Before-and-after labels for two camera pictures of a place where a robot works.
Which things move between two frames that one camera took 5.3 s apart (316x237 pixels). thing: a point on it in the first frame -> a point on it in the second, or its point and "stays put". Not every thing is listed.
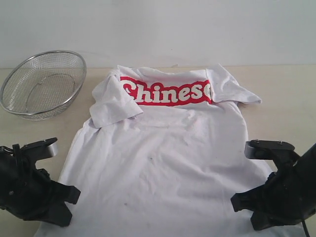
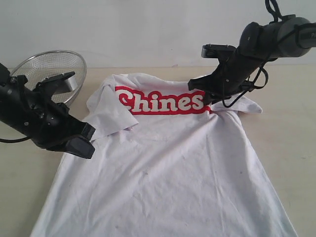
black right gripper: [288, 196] -> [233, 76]
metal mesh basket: [41, 87] stays put
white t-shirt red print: [162, 154] stays put
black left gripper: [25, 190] -> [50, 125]
